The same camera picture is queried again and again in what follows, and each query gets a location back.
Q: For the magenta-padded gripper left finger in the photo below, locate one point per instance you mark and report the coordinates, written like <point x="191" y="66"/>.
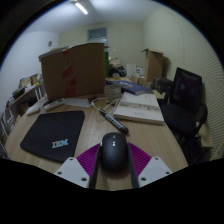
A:
<point x="71" y="170"/>

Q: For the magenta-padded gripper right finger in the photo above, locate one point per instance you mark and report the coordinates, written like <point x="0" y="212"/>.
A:
<point x="154" y="170"/>

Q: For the black computer mouse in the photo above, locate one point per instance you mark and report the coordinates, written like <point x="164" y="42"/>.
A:
<point x="114" y="151"/>

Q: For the black mouse pad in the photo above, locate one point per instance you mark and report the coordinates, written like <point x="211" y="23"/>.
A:
<point x="51" y="133"/>

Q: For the black office chair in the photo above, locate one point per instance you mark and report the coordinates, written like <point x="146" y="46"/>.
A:
<point x="183" y="120"/>

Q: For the black marker pen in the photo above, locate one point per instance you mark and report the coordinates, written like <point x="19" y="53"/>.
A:
<point x="114" y="122"/>

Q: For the large white book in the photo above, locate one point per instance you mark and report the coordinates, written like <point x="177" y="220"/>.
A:
<point x="138" y="108"/>

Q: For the white remote control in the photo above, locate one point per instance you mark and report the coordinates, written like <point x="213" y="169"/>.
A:
<point x="54" y="104"/>

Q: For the white paper sheet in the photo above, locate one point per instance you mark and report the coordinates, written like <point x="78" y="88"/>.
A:
<point x="77" y="102"/>

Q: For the small white flat remote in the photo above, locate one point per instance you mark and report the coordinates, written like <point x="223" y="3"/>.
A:
<point x="35" y="109"/>

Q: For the blue book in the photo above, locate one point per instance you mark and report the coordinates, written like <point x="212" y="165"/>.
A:
<point x="137" y="88"/>

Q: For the cluttered shelf unit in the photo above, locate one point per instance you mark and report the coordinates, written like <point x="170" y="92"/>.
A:
<point x="16" y="100"/>

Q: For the clear plastic container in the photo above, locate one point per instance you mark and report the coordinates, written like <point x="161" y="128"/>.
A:
<point x="112" y="90"/>

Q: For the large brown cardboard box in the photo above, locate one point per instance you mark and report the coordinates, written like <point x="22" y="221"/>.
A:
<point x="73" y="71"/>

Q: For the tall open cardboard box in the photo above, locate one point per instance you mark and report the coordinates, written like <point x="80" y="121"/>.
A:
<point x="154" y="65"/>

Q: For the black bag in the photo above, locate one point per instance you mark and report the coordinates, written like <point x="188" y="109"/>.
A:
<point x="117" y="71"/>

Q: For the ceiling tube light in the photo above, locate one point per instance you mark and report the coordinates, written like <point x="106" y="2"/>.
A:
<point x="81" y="8"/>

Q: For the round wall clock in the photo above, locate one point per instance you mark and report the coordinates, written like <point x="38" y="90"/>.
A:
<point x="50" y="43"/>

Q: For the grey wall window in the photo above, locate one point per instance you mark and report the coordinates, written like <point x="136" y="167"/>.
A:
<point x="97" y="35"/>

